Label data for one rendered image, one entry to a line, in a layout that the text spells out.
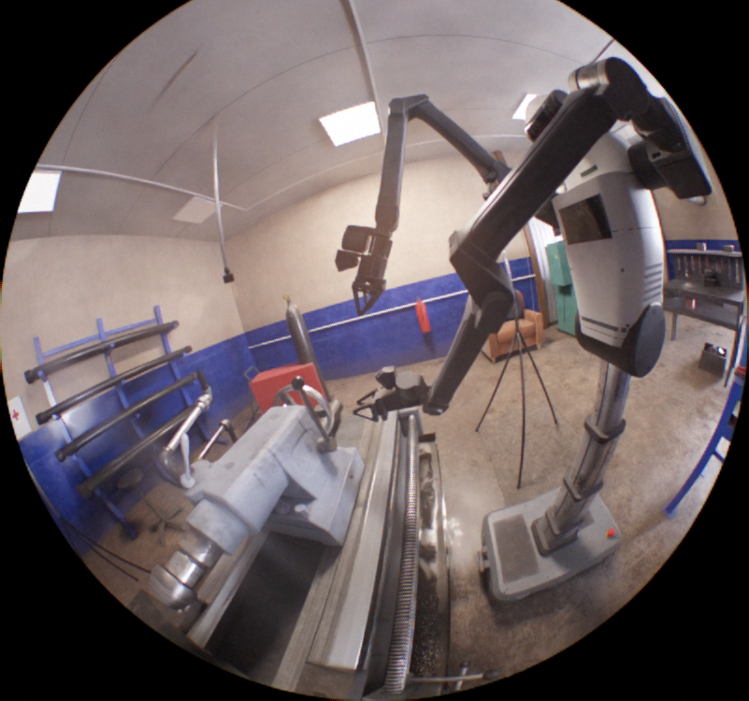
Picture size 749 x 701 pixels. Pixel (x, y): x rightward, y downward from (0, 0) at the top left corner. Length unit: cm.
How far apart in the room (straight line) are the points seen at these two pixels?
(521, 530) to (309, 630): 96
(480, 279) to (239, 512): 56
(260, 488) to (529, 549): 110
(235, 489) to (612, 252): 79
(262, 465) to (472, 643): 127
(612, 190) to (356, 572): 90
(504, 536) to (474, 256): 118
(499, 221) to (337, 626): 77
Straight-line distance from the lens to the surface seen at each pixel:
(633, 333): 50
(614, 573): 163
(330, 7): 209
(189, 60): 218
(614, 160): 55
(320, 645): 65
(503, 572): 120
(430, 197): 391
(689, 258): 386
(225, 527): 50
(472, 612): 142
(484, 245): 31
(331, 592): 66
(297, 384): 53
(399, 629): 70
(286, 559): 89
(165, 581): 51
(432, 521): 115
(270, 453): 54
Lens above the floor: 142
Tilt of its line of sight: 10 degrees down
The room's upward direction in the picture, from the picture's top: 16 degrees counter-clockwise
